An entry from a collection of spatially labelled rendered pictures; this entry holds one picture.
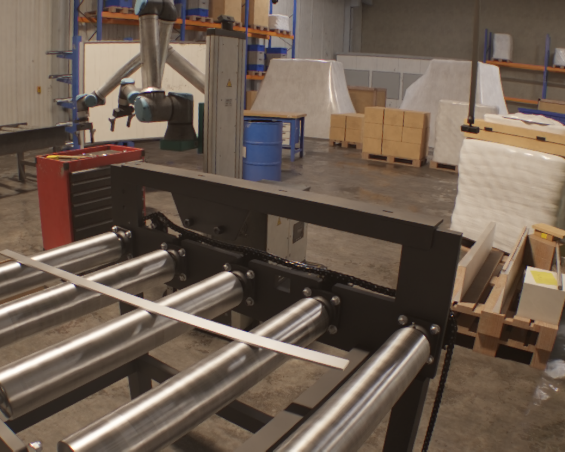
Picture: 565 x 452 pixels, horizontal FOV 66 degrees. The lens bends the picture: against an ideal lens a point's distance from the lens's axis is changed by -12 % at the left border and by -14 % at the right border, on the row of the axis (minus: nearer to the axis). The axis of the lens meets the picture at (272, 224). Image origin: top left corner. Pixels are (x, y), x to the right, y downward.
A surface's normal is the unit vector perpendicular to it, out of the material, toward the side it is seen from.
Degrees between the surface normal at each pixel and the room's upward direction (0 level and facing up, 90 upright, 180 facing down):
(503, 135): 90
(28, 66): 90
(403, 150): 90
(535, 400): 0
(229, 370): 42
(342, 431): 36
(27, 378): 48
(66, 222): 90
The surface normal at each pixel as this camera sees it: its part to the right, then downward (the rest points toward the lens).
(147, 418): 0.51, -0.65
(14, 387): 0.68, -0.41
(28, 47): 0.82, 0.19
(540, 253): -0.90, 0.10
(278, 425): 0.04, -0.95
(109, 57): 0.50, 0.27
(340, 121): -0.55, 0.22
